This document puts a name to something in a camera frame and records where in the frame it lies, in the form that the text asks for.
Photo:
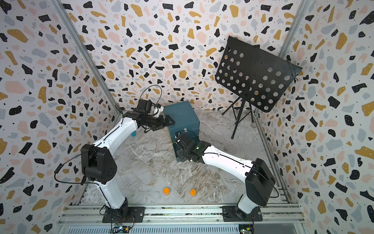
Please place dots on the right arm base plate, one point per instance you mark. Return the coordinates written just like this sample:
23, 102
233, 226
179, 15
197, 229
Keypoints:
234, 214

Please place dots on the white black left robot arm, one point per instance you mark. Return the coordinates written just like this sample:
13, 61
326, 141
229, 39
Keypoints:
97, 161

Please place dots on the orange paint can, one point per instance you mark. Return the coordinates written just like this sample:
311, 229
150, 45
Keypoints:
193, 192
166, 191

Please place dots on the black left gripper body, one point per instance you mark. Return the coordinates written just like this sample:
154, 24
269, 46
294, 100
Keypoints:
155, 123

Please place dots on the teal drawer cabinet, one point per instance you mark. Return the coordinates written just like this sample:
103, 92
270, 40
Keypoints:
185, 120

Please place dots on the black perforated music stand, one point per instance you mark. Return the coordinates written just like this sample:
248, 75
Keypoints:
257, 77

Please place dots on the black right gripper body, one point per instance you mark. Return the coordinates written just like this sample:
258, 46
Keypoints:
182, 156

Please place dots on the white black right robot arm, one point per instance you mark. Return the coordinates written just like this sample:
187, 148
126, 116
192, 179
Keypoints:
256, 175

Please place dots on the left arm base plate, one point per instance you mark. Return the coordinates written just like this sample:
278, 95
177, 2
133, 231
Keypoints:
134, 215

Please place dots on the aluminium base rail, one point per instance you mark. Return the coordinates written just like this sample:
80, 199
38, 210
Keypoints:
183, 219

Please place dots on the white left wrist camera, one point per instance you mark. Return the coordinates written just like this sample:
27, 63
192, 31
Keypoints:
157, 110

